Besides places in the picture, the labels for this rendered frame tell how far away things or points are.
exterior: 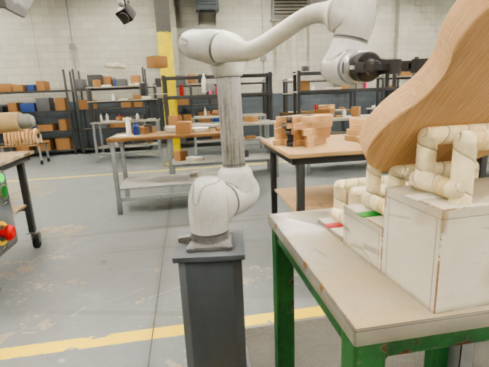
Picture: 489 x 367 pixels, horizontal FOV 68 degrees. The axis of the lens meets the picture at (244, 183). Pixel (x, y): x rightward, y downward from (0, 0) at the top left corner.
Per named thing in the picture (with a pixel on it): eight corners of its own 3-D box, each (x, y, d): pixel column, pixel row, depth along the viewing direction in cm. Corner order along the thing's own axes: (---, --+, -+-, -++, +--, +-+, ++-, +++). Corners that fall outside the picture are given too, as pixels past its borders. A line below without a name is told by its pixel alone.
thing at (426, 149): (422, 192, 62) (426, 137, 60) (410, 188, 65) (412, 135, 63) (438, 190, 63) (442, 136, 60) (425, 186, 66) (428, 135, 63)
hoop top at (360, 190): (352, 202, 86) (353, 188, 86) (346, 198, 90) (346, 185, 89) (425, 194, 90) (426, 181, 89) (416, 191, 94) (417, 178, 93)
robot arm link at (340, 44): (330, 82, 102) (342, 33, 98) (311, 81, 116) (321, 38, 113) (364, 89, 104) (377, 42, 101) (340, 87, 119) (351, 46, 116)
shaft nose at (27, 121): (25, 119, 61) (22, 132, 60) (18, 111, 58) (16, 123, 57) (37, 119, 61) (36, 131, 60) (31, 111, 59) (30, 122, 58)
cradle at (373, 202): (387, 221, 71) (388, 204, 70) (357, 204, 82) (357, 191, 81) (402, 218, 72) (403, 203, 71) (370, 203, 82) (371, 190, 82)
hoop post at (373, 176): (370, 210, 79) (371, 168, 77) (362, 206, 82) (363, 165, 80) (383, 208, 80) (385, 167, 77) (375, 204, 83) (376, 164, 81)
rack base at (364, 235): (382, 273, 70) (384, 229, 68) (341, 242, 86) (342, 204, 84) (498, 255, 76) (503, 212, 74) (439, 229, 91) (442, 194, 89)
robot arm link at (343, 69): (336, 84, 102) (346, 85, 97) (338, 50, 100) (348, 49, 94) (366, 83, 104) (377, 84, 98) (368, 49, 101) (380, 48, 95)
